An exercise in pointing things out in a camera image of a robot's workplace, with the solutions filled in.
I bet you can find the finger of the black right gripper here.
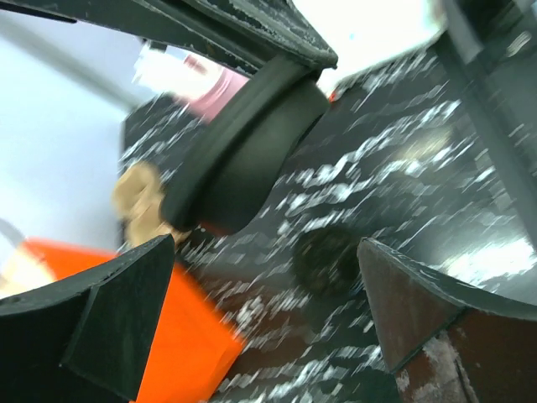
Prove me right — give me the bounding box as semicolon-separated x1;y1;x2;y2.
435;1;536;241
1;0;338;75

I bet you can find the single black lid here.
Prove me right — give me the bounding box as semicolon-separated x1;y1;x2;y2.
160;57;329;236

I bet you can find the pink straw holder cup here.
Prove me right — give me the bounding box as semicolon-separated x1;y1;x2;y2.
171;55;248;122

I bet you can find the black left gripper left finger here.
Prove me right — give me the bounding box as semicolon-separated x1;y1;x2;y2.
1;236;175;403

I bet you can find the single black cup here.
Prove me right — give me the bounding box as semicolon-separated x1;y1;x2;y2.
291;225;362;297

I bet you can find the stack of pulp carriers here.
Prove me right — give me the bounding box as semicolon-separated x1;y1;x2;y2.
112;161;191;247

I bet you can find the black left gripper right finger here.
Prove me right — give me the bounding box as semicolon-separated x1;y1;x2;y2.
357;238;536;402

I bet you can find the orange paper bag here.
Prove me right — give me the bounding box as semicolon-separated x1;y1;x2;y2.
1;237;243;402

